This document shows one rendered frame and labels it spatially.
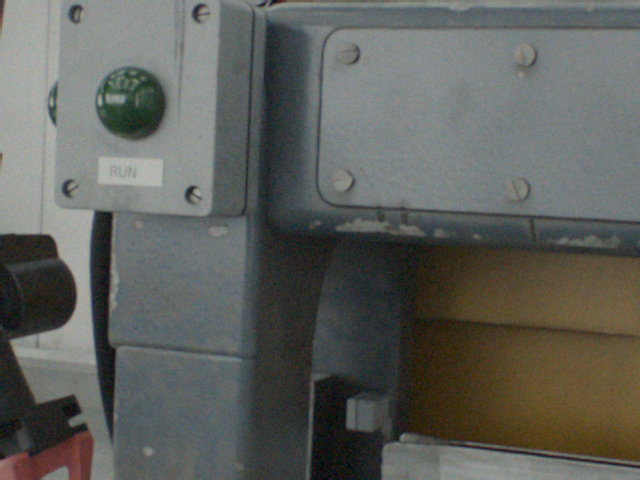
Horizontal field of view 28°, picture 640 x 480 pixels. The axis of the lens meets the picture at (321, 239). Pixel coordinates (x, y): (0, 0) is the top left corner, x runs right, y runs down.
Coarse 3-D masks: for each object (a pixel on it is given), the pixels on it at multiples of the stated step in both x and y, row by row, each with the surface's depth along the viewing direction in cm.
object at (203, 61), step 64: (64, 0) 53; (128, 0) 52; (192, 0) 51; (64, 64) 53; (128, 64) 52; (192, 64) 51; (256, 64) 54; (64, 128) 54; (192, 128) 51; (256, 128) 55; (64, 192) 54; (128, 192) 53; (192, 192) 52; (256, 192) 55
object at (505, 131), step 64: (448, 0) 54; (512, 0) 53; (576, 0) 52; (320, 64) 55; (384, 64) 54; (448, 64) 53; (512, 64) 52; (576, 64) 51; (320, 128) 55; (384, 128) 54; (448, 128) 53; (512, 128) 52; (576, 128) 51; (320, 192) 55; (384, 192) 54; (448, 192) 53; (512, 192) 52; (576, 192) 51; (128, 256) 58; (192, 256) 57; (256, 256) 56; (320, 256) 63; (384, 256) 74; (128, 320) 58; (192, 320) 57; (256, 320) 56; (320, 320) 77; (384, 320) 76; (128, 384) 58; (192, 384) 57; (256, 384) 56; (384, 384) 76; (128, 448) 58; (192, 448) 57; (256, 448) 57
